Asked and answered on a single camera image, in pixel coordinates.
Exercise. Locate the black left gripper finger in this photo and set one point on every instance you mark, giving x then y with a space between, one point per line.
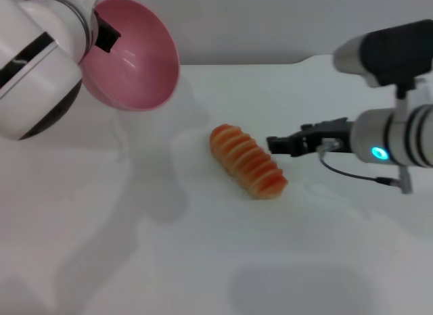
108 36

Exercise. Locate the orange striped toy bread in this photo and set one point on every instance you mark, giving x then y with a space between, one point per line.
247 159

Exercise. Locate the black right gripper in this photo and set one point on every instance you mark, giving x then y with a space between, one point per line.
341 132

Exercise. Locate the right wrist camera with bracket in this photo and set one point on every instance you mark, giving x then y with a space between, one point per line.
389 48

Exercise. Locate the pink plastic bowl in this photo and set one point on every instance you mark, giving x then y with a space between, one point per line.
142 68

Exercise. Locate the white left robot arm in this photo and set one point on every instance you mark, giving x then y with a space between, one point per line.
34 75

